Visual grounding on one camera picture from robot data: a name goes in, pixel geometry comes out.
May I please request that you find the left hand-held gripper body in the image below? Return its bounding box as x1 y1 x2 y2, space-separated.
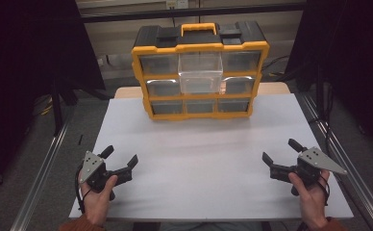
77 150 134 193

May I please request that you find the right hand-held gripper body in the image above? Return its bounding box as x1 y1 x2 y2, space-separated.
269 146 348 187

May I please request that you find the large clear plastic drawer bin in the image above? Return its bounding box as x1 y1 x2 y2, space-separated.
177 52 224 95

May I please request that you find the yellow black drawer organizer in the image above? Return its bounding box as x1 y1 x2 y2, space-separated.
131 20 271 121

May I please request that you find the person's left hand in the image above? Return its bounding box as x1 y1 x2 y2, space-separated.
78 174 119 225

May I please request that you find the person's right hand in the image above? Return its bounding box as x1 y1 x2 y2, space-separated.
288 171 331 229

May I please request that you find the group of small organizer drawers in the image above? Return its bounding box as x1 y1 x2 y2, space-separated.
139 51 261 116

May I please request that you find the black metal stand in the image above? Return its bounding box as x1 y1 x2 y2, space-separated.
50 78 80 137

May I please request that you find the person's grey clothing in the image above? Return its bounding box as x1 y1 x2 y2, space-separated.
159 221 263 231

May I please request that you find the black curtain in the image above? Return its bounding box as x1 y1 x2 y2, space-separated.
0 0 107 200
285 0 373 162

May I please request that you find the black horizontal bar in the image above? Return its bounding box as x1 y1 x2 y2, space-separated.
80 3 306 24

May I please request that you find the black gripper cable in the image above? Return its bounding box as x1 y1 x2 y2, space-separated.
317 174 332 206
74 164 87 215

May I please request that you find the aluminium floor rail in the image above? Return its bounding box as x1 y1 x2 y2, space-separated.
298 92 373 231
10 123 70 231

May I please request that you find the yellow floor cable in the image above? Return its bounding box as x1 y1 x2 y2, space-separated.
39 96 55 117

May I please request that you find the black floor cable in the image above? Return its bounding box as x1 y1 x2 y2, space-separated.
261 55 291 72

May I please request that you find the white wall outlet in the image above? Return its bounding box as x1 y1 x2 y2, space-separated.
165 0 189 10

